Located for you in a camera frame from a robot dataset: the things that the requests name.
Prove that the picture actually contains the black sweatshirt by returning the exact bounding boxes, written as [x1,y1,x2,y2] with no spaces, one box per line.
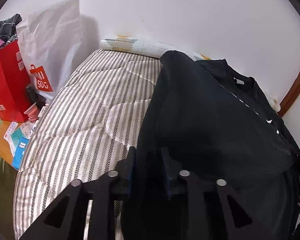
[121,51,300,239]

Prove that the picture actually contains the dark clothes in red bag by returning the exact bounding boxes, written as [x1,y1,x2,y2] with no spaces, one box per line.
[0,14,22,49]

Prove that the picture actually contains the striped quilted mattress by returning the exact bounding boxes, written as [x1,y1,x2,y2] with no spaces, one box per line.
[13,49,162,238]

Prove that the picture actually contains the blue and white box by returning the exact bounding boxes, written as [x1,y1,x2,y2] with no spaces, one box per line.
[12,137,29,170]

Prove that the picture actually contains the pink small container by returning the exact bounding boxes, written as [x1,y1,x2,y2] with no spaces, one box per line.
[24,103,40,123]

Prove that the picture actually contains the wooden bedside table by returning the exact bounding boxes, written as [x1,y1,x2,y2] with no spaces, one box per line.
[0,121,13,166]

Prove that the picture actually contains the red paper shopping bag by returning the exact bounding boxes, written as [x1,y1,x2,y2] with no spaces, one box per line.
[0,41,32,122]

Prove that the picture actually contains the white patterned bed sheet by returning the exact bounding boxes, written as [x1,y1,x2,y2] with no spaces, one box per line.
[100,36,210,61]

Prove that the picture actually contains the white Miniso plastic bag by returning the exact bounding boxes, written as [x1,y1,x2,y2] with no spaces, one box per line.
[17,0,84,100]

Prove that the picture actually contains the brown wooden wall trim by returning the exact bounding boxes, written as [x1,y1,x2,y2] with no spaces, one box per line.
[278,71,300,117]

